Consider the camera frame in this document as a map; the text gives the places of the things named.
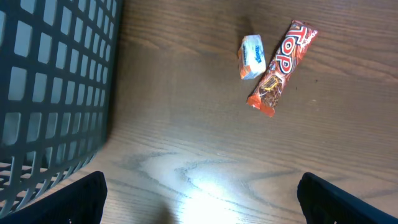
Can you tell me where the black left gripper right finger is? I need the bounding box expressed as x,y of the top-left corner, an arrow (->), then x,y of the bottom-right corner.
297,172 -> 397,224

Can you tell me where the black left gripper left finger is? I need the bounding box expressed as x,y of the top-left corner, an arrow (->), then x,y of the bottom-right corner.
1,171 -> 108,224

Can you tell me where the orange Top chocolate bar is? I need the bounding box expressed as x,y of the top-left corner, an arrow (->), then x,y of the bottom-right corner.
247,20 -> 318,117

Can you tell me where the grey plastic mesh basket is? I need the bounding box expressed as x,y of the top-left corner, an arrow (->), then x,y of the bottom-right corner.
1,0 -> 123,217

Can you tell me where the small orange white candy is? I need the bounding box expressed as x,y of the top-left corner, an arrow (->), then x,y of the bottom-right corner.
238,34 -> 267,80

